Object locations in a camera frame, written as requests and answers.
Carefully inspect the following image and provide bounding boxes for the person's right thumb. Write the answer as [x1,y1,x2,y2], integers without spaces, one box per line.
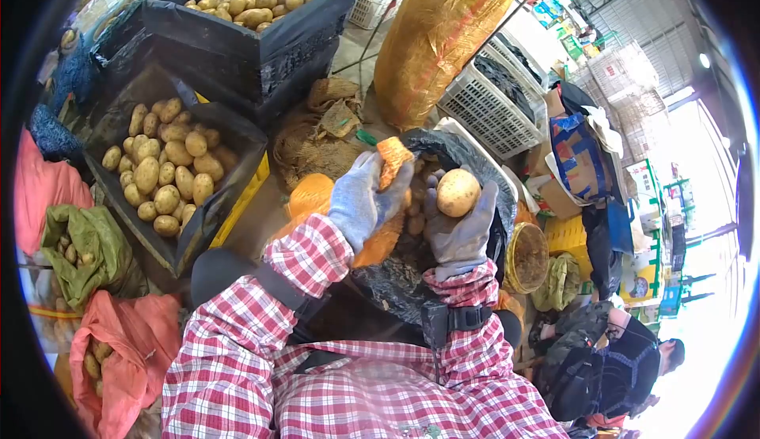
[475,181,500,226]

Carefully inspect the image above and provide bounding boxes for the brown burlap sacks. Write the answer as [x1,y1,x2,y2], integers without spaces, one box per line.
[273,77,367,193]

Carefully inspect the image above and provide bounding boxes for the pink full sack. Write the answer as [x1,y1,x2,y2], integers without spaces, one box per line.
[14,127,96,257]

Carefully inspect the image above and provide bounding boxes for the person's right hand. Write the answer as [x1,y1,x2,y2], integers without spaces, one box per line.
[423,169,500,282]

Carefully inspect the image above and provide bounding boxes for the red sack with potatoes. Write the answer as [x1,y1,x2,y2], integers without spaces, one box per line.
[68,289,182,439]

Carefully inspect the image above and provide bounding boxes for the person's left hand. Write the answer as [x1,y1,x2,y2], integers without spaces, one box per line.
[329,151,416,255]

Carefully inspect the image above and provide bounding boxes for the green and white stall shelf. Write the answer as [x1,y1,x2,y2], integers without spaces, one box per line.
[617,159,685,321]

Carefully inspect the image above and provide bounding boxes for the large full orange sack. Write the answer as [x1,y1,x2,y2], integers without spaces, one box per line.
[373,0,519,133]

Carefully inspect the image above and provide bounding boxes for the small yellow crate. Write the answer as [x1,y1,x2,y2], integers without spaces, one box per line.
[543,215,595,281]

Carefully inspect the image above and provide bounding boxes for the orange mesh sack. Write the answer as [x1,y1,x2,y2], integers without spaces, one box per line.
[267,136,416,269]

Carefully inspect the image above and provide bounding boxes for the single yellow potato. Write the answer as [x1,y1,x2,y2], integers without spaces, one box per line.
[436,169,482,218]

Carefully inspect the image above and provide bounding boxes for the person's body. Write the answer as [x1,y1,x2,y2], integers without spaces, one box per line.
[161,338,571,439]

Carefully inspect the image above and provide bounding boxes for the person's left thumb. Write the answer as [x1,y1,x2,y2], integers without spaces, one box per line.
[380,162,416,217]

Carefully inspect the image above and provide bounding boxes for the crate lined with black bag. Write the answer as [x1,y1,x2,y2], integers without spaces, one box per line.
[350,128,519,327]

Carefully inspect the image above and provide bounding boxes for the person's right fingers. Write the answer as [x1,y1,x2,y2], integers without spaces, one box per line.
[424,169,446,220]

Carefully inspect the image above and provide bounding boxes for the stack of wire crates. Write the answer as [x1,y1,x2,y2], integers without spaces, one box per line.
[587,40,669,163]

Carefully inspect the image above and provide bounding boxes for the crumpled green bag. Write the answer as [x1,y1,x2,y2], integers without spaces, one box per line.
[530,253,584,313]

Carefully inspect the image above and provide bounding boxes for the blue mesh bag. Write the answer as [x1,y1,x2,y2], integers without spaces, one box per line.
[50,40,103,114]
[28,103,85,162]

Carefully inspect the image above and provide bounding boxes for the round yellow basket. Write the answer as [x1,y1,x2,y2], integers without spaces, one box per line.
[503,222,551,295]

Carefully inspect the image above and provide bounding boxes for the black wrist band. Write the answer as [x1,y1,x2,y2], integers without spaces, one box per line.
[254,261,329,322]
[421,301,494,349]

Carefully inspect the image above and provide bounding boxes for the tall black lined crate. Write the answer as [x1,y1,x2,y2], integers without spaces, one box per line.
[141,0,362,126]

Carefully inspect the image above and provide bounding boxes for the yellow crate with black liner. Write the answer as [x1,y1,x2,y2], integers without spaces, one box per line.
[83,62,272,279]

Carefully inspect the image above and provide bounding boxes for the cardboard box with blue tape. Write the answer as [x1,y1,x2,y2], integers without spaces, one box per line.
[547,111,614,203]

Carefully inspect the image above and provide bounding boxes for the pile of potatoes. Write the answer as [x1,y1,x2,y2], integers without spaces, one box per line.
[404,157,443,238]
[101,97,239,238]
[183,0,321,34]

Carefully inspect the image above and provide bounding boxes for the green sack with potatoes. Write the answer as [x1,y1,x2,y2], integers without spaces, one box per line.
[40,204,136,313]

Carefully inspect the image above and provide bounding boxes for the person's left fingers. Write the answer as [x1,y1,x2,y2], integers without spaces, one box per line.
[341,151,385,193]

